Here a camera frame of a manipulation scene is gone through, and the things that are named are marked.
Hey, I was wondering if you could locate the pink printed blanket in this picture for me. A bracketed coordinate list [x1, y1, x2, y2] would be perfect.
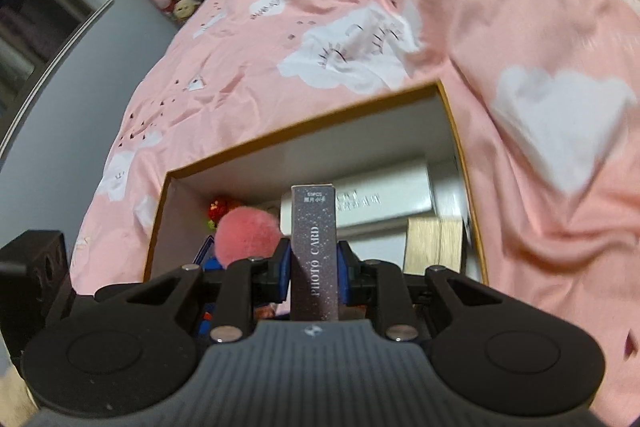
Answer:
[70, 0, 640, 427]

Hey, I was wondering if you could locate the blue card packet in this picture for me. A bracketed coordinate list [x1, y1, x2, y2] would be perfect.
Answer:
[192, 234, 221, 268]

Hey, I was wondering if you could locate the white rectangular box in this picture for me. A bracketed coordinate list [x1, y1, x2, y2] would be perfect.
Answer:
[279, 159, 436, 238]

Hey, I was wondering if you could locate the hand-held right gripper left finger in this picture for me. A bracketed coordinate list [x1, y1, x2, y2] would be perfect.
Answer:
[125, 237, 293, 343]

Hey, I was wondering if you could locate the yellow cardboard box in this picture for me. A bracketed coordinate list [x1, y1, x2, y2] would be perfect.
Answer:
[143, 79, 490, 308]

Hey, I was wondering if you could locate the pink fluffy pompom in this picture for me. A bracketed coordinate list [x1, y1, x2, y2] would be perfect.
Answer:
[214, 207, 283, 269]

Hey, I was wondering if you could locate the beige fluffy rug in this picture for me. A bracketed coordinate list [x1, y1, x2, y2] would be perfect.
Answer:
[0, 367, 36, 427]

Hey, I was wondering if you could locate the dark purple card box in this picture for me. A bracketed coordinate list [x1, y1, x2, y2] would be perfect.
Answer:
[290, 183, 341, 323]

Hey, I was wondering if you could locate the glass door cabinet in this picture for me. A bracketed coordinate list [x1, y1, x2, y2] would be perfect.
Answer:
[0, 0, 116, 158]

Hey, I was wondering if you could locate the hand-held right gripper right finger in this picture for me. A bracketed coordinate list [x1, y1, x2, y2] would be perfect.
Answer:
[337, 239, 503, 342]

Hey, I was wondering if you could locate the red and green charm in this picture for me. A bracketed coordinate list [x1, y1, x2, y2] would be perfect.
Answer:
[207, 194, 243, 233]

